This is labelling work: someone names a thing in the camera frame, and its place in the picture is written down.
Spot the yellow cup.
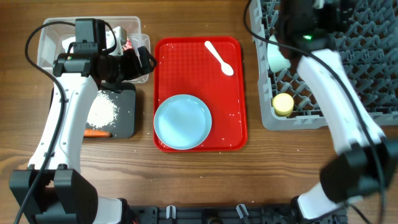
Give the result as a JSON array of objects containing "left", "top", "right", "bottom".
[{"left": 271, "top": 93, "right": 294, "bottom": 117}]

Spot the red serving tray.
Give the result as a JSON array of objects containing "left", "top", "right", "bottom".
[{"left": 153, "top": 36, "right": 248, "bottom": 152}]

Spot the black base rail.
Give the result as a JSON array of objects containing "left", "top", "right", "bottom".
[{"left": 129, "top": 204, "right": 348, "bottom": 224}]

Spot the black tray bin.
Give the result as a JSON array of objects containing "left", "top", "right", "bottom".
[{"left": 49, "top": 82, "right": 137, "bottom": 141}]

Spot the green bowl with rice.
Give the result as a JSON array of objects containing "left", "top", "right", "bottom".
[{"left": 267, "top": 43, "right": 291, "bottom": 73}]

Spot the light blue plate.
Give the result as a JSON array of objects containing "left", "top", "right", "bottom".
[{"left": 154, "top": 94, "right": 213, "bottom": 151}]

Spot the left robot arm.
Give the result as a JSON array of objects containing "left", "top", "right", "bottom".
[{"left": 9, "top": 18, "right": 157, "bottom": 223}]

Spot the white rice pile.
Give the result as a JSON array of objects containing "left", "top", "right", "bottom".
[{"left": 87, "top": 90, "right": 119, "bottom": 129}]

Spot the clear plastic bin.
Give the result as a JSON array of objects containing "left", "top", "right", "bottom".
[{"left": 36, "top": 16, "right": 150, "bottom": 73}]

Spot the white plastic spoon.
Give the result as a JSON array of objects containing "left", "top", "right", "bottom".
[{"left": 205, "top": 40, "right": 234, "bottom": 76}]

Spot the black cable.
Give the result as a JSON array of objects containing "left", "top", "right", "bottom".
[
  {"left": 243, "top": 0, "right": 388, "bottom": 224},
  {"left": 14, "top": 21, "right": 77, "bottom": 224}
]

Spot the right black cable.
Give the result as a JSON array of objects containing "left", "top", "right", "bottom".
[{"left": 243, "top": 0, "right": 388, "bottom": 224}]

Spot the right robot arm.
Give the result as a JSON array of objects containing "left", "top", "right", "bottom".
[{"left": 277, "top": 0, "right": 397, "bottom": 222}]

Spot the left black cable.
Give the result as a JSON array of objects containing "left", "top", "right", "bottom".
[{"left": 14, "top": 21, "right": 77, "bottom": 224}]

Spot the red snack wrapper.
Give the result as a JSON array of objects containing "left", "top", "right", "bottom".
[{"left": 123, "top": 39, "right": 134, "bottom": 52}]

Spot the grey dishwasher rack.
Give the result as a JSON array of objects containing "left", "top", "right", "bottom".
[{"left": 248, "top": 0, "right": 397, "bottom": 130}]

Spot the orange carrot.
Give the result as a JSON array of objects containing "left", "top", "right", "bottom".
[{"left": 83, "top": 129, "right": 113, "bottom": 138}]

